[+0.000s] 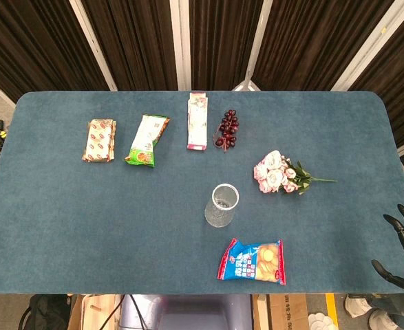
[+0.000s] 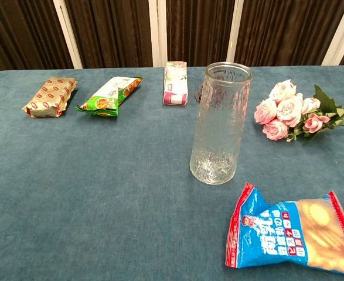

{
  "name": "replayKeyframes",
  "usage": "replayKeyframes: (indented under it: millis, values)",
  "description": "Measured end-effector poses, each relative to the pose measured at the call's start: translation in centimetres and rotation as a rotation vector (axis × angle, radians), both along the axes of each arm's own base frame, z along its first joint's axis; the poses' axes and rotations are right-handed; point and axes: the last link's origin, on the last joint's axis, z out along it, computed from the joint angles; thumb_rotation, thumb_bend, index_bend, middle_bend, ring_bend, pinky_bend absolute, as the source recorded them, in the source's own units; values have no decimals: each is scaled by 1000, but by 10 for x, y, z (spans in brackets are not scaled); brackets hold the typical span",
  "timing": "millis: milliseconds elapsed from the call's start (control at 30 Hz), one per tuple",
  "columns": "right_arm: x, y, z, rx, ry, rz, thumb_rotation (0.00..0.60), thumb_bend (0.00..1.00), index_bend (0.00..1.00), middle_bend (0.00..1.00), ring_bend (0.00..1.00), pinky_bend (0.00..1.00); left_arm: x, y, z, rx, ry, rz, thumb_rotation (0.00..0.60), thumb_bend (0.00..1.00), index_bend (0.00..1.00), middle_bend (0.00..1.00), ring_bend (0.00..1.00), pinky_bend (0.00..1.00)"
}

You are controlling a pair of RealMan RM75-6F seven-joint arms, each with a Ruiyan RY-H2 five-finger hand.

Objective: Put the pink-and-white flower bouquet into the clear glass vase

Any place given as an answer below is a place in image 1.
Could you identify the pink artificial flower bouquet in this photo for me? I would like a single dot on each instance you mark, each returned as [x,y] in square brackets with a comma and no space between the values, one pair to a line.
[274,175]

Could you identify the purple grey robot base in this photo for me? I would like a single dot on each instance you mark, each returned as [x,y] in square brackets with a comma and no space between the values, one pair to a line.
[194,313]

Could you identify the clear textured glass vase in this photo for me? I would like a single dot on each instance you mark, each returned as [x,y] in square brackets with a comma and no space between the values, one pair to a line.
[219,214]

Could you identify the person leg dark trousers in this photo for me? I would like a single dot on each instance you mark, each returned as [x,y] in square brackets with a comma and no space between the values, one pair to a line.
[398,304]

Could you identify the white sneaker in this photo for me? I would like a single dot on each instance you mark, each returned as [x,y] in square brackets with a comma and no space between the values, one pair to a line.
[379,319]
[356,306]

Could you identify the brown cardboard box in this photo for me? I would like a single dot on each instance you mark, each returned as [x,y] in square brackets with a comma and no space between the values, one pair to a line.
[284,313]

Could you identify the blue biscuit snack bag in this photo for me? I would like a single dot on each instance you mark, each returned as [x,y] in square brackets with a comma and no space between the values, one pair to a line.
[253,263]

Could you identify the dark red artificial grapes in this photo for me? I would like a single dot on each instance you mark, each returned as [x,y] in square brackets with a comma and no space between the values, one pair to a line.
[228,125]

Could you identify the pink floral tissue pack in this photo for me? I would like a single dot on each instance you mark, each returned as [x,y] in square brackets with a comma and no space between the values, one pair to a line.
[197,123]

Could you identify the green white snack bag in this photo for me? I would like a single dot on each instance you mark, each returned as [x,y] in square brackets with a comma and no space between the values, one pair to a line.
[146,141]

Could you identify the light wooden crate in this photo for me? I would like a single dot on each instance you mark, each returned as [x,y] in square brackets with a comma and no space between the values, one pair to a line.
[95,313]

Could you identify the blue felt table cloth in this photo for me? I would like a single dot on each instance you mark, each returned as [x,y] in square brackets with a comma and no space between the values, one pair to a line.
[84,223]

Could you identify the beige red-print wrapped pack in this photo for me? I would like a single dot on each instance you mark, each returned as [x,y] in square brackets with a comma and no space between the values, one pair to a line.
[100,141]

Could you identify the black bag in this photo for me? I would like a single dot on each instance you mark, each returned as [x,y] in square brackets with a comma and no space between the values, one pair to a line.
[47,313]

